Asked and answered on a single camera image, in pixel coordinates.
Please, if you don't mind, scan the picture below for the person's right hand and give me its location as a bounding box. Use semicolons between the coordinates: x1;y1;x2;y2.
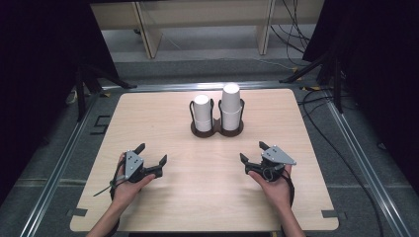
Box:
247;165;294;210

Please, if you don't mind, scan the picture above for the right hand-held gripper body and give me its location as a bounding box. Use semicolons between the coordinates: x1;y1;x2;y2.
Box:
244;144;297;183

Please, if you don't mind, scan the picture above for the black tripod stand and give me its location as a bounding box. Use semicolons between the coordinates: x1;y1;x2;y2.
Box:
279;48;345;115
73;62;137;122

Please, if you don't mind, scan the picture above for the metal floor rail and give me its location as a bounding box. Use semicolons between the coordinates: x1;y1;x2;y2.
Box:
324;93;414;237
19;93;100;237
101;80;305;93

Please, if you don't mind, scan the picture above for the tall stack of white cups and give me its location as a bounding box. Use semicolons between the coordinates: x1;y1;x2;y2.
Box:
219;83;242;131

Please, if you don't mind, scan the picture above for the short stack of white cups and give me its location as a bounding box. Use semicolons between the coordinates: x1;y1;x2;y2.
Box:
193;94;213;132

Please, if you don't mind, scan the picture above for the long black floor cable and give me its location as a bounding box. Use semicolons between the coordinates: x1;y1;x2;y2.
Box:
296;88;385;237

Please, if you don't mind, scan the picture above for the person's left hand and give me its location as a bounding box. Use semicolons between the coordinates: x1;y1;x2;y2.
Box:
111;152;156;205

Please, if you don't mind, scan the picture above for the beige wooden furniture frame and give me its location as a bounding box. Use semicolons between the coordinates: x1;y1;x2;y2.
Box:
89;0;325;60

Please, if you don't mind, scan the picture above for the thin zip tie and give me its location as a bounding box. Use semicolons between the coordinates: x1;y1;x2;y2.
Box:
93;183;116;198

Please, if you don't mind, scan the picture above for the white floor cable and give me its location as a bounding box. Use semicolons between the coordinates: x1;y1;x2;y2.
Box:
253;57;297;72

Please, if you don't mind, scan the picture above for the dark curtain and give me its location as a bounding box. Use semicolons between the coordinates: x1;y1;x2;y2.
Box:
301;0;419;189
0;0;120;201

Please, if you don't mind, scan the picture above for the bundle of black floor cables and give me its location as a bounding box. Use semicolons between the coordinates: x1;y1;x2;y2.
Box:
270;0;312;67

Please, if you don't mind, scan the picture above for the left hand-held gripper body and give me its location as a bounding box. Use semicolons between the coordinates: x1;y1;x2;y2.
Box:
124;150;164;184

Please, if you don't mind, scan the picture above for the dark brown double cup holder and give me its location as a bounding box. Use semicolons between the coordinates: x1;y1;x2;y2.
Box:
189;98;246;138

